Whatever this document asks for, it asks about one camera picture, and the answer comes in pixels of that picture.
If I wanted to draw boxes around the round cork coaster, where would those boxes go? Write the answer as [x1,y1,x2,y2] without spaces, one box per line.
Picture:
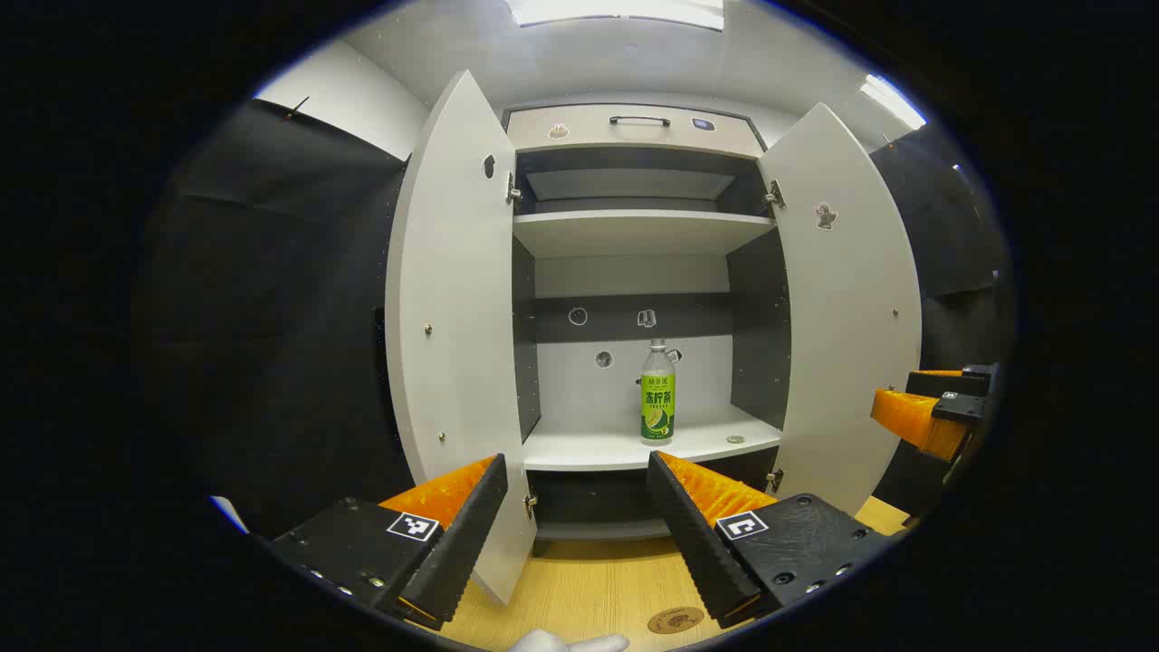
[647,606,705,635]

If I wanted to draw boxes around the grey white cabinet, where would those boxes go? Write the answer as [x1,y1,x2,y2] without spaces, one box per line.
[503,102,787,544]

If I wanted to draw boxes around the green label tea bottle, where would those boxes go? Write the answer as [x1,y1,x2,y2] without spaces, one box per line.
[640,340,677,446]

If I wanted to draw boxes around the ceiling light panel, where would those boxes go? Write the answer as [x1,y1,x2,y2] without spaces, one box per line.
[505,0,725,32]
[860,74,927,130]

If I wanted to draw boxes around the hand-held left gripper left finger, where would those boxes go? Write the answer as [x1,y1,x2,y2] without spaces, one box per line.
[272,453,510,632]

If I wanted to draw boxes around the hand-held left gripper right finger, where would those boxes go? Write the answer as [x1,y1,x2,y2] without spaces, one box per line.
[647,450,893,628]

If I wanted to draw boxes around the black backdrop cloth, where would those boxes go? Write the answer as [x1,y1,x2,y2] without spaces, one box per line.
[136,98,416,537]
[869,122,1013,517]

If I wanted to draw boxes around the white cabinet door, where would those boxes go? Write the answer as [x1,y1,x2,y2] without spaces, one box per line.
[759,102,923,517]
[385,70,541,606]

